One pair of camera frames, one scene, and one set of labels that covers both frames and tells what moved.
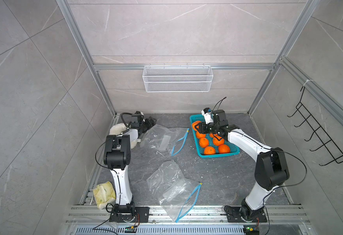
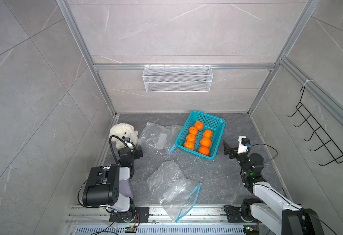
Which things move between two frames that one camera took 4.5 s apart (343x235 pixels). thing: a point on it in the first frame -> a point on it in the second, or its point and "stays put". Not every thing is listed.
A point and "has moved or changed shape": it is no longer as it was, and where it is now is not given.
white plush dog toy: [117, 129] stays put
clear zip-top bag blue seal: [176, 194] stays put
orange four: [203, 142] stays put
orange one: [223, 149] has moved or changed shape
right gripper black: [202, 128] -> [227, 151]
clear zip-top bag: [164, 141] has moved or changed shape
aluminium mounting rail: [188, 215] stays put
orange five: [212, 135] -> [193, 130]
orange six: [217, 142] has moved or changed shape
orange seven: [194, 124] has moved or changed shape
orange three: [199, 135] -> [191, 137]
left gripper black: [149, 125] -> [136, 155]
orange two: [209, 151] -> [189, 145]
